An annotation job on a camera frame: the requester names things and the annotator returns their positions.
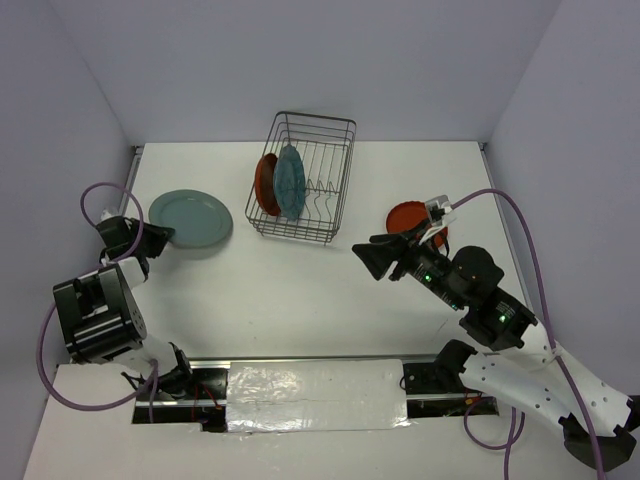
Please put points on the teal embossed plate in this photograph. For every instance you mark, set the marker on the teal embossed plate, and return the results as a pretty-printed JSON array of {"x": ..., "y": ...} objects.
[{"x": 289, "y": 183}]

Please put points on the black mounting rail base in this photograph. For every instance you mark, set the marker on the black mounting rail base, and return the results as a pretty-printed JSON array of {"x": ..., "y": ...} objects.
[{"x": 204, "y": 406}]

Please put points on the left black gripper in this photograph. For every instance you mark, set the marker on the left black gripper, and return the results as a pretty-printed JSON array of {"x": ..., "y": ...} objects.
[{"x": 160, "y": 236}]

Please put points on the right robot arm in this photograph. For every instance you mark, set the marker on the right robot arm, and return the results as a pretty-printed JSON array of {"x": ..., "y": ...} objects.
[{"x": 523, "y": 368}]

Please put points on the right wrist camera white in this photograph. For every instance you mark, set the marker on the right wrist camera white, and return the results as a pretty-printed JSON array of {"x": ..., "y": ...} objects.
[{"x": 440, "y": 214}]

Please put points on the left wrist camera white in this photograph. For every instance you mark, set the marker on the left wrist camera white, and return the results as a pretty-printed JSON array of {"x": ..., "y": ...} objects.
[{"x": 107, "y": 215}]

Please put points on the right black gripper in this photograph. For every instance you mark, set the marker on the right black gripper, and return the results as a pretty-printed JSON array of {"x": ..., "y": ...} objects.
[{"x": 383, "y": 247}]

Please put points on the wire dish rack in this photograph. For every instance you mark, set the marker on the wire dish rack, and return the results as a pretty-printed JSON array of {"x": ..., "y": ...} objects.
[{"x": 326, "y": 146}]

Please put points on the red plate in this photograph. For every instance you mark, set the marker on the red plate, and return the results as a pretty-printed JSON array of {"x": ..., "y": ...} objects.
[{"x": 263, "y": 184}]

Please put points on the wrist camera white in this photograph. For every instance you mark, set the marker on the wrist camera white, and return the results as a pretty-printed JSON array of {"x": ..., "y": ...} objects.
[
  {"x": 440, "y": 214},
  {"x": 107, "y": 215}
]

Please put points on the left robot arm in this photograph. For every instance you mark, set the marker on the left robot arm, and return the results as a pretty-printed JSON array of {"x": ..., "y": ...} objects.
[{"x": 100, "y": 319}]

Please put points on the light green plate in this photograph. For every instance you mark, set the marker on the light green plate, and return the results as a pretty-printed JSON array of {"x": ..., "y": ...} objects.
[{"x": 199, "y": 220}]

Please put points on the small orange scalloped plate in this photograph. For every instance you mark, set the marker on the small orange scalloped plate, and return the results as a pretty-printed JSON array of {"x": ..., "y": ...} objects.
[{"x": 405, "y": 216}]

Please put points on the silver foil cover panel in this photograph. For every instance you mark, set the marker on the silver foil cover panel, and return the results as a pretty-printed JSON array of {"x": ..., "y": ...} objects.
[{"x": 283, "y": 397}]

